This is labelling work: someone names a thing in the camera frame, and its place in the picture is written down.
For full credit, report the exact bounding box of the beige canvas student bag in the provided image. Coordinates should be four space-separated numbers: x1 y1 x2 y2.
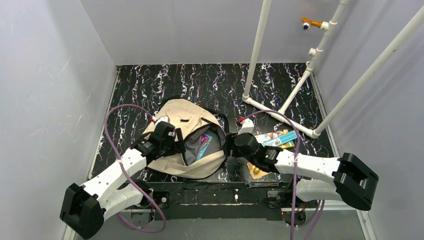
147 96 230 179

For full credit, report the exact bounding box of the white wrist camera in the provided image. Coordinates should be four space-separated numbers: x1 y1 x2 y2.
238 118 255 135
153 115 170 126

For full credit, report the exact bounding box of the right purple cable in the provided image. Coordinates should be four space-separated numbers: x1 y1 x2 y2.
238 110 326 240

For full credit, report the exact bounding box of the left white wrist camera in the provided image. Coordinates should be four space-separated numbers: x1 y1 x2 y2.
153 115 170 126

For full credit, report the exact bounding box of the purple cable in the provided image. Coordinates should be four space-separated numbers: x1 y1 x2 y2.
103 104 168 234
238 110 326 240

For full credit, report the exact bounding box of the yellow crayon pack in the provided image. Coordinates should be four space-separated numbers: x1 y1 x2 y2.
255 129 298 149

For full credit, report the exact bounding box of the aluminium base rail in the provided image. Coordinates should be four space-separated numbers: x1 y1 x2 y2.
62 198 377 240

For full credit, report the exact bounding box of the white pvc pipe frame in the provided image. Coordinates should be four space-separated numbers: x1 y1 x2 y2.
241 0 424 139

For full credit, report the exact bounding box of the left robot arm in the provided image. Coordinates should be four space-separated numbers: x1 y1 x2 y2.
59 120 185 240

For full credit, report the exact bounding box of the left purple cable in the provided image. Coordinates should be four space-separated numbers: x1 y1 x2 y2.
103 104 168 234

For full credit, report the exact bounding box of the yellow item blister pack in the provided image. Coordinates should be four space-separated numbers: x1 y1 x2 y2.
247 162 270 180

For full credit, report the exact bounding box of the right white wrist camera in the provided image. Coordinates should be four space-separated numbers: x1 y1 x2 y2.
238 118 255 135

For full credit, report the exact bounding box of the purple treehouse book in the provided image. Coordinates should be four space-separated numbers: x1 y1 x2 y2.
195 133 213 162

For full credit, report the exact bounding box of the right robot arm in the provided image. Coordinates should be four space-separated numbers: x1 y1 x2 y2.
226 133 379 211

